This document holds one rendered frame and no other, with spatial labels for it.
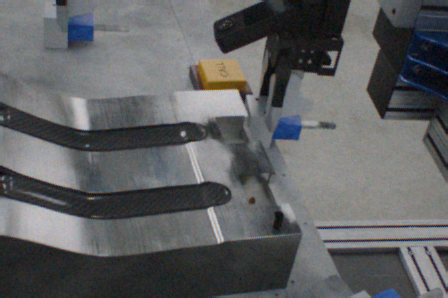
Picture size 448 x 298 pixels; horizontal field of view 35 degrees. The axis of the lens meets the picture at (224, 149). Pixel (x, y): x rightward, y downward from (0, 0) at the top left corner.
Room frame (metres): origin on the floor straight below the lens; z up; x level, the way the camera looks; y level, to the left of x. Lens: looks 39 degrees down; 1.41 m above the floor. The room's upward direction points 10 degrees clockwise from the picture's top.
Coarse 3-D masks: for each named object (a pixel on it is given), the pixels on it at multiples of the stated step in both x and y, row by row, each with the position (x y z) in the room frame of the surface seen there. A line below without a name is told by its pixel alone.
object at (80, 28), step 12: (48, 12) 0.94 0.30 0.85; (48, 24) 0.92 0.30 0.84; (72, 24) 0.94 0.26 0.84; (84, 24) 0.94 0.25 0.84; (96, 24) 0.96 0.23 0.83; (108, 24) 0.97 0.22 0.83; (48, 36) 0.92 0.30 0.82; (60, 36) 0.93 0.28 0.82; (72, 36) 0.93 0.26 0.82; (84, 36) 0.94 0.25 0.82
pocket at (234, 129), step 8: (216, 120) 0.70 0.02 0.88; (224, 120) 0.71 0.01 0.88; (232, 120) 0.71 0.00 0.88; (240, 120) 0.71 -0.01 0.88; (248, 120) 0.71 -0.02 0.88; (224, 128) 0.71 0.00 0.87; (232, 128) 0.71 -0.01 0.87; (240, 128) 0.71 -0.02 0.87; (248, 128) 0.71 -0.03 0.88; (224, 136) 0.70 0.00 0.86; (232, 136) 0.70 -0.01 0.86; (240, 136) 0.71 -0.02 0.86; (248, 136) 0.69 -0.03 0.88
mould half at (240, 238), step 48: (0, 96) 0.62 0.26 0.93; (48, 96) 0.67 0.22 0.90; (144, 96) 0.72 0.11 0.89; (192, 96) 0.73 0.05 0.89; (240, 96) 0.75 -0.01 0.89; (0, 144) 0.54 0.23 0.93; (48, 144) 0.58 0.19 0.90; (192, 144) 0.64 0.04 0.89; (240, 144) 0.66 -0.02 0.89; (240, 192) 0.57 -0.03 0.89; (0, 240) 0.42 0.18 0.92; (48, 240) 0.44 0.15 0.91; (96, 240) 0.47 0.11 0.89; (144, 240) 0.48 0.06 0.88; (192, 240) 0.49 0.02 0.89; (240, 240) 0.50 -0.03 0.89; (288, 240) 0.52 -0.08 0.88; (0, 288) 0.42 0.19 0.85; (48, 288) 0.43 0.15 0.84; (96, 288) 0.45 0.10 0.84; (144, 288) 0.47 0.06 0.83; (192, 288) 0.49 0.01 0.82; (240, 288) 0.51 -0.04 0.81
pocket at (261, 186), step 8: (240, 176) 0.60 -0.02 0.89; (248, 176) 0.60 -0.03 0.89; (256, 176) 0.61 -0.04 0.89; (264, 176) 0.61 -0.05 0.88; (272, 176) 0.61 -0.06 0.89; (248, 184) 0.61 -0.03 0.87; (256, 184) 0.61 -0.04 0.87; (264, 184) 0.61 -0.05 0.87; (272, 184) 0.61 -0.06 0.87; (248, 192) 0.60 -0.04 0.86; (256, 192) 0.61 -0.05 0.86; (264, 192) 0.61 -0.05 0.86; (272, 192) 0.60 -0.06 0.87; (248, 200) 0.59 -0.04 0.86; (256, 200) 0.59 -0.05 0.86; (264, 200) 0.60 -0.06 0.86; (272, 200) 0.59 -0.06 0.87; (280, 200) 0.59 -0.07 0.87
